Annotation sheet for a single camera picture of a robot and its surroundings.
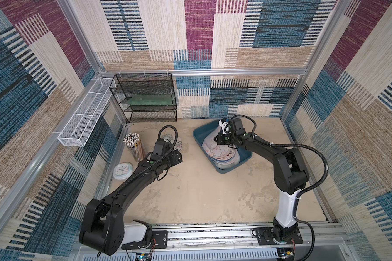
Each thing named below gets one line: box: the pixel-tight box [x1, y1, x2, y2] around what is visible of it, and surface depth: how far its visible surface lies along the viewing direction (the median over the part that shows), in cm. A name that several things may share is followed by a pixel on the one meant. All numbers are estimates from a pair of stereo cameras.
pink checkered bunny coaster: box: [210, 148, 241, 170], surface depth 99 cm
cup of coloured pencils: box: [123, 132, 147, 163], surface depth 89 cm
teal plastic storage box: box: [192, 119, 253, 171], surface depth 101 cm
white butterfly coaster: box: [201, 126, 236, 160], surface depth 101 cm
